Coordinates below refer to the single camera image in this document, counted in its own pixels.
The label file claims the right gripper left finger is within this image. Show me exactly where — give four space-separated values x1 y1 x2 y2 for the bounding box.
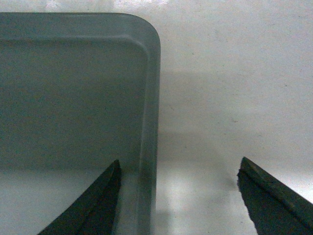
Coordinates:
39 160 121 235

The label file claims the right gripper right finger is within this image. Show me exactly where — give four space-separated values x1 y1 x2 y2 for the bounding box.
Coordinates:
238 157 313 235

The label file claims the grey rectangular serving tray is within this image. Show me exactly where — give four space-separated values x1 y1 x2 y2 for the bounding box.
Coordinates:
0 13 160 235

